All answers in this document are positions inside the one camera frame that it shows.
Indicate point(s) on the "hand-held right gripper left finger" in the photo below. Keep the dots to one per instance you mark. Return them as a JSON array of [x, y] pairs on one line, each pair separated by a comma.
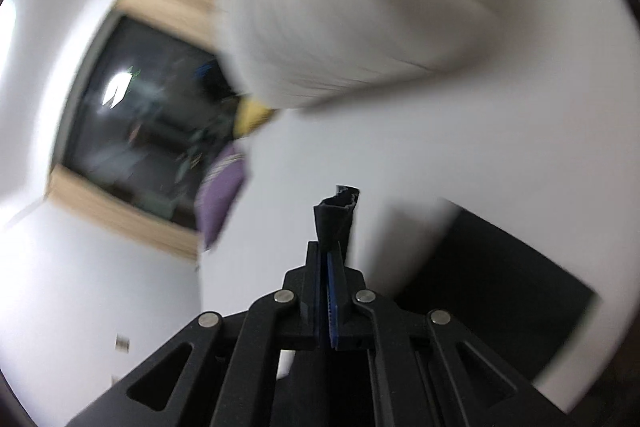
[[322, 302]]

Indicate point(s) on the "bed with white sheet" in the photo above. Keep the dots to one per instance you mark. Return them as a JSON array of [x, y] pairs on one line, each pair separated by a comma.
[[400, 157]]

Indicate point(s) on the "dark glass window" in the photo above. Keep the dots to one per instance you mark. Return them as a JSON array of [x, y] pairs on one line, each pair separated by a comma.
[[145, 122]]

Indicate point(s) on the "small wall socket plate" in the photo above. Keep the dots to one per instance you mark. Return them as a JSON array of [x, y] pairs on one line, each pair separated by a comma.
[[121, 343]]

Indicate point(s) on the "black denim pants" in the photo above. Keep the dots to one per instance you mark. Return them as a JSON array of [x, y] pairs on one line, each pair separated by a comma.
[[500, 287]]

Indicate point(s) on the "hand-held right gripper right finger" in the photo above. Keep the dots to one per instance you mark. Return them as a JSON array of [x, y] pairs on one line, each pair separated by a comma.
[[337, 302]]

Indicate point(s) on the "yellow pillow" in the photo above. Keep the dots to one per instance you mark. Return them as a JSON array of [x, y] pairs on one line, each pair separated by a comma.
[[252, 117]]

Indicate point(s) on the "purple pillow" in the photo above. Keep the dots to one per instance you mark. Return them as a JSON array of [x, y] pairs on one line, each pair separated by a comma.
[[220, 192]]

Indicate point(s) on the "cream bolster pillow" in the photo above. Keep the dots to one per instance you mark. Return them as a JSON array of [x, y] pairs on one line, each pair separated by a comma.
[[350, 7]]

